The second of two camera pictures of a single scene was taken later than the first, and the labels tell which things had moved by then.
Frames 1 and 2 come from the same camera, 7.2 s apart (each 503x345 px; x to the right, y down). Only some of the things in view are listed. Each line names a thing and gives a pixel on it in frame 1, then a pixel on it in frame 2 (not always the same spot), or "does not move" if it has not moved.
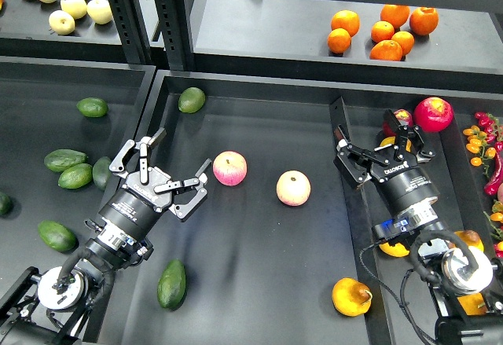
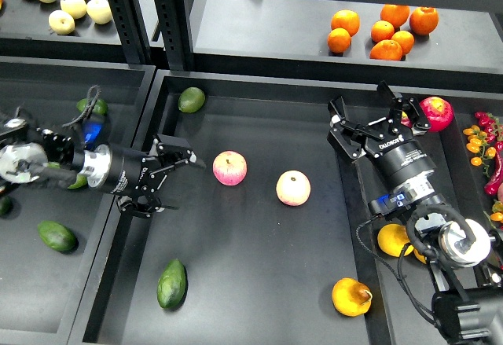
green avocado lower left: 56,236 does not move
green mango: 172,287 does not move
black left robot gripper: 134,209 -> 135,173
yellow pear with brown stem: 350,297 does not move
